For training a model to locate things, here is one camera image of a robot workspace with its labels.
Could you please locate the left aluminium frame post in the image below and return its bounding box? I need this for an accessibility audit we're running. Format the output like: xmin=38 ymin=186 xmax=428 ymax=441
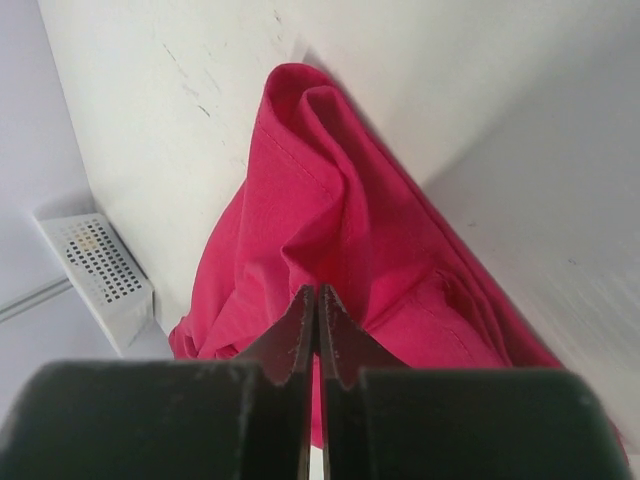
xmin=0 ymin=277 xmax=72 ymax=323

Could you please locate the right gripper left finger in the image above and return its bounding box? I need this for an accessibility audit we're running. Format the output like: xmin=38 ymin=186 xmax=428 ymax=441
xmin=1 ymin=286 xmax=315 ymax=479

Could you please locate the white plastic laundry basket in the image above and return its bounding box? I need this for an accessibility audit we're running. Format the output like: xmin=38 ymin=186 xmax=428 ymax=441
xmin=39 ymin=213 xmax=154 ymax=355

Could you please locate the pink t shirt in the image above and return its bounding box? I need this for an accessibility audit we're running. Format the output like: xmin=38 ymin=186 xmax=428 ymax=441
xmin=167 ymin=62 xmax=626 ymax=451

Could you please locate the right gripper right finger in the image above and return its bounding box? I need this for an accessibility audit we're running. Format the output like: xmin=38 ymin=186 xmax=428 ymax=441
xmin=318 ymin=285 xmax=630 ymax=479

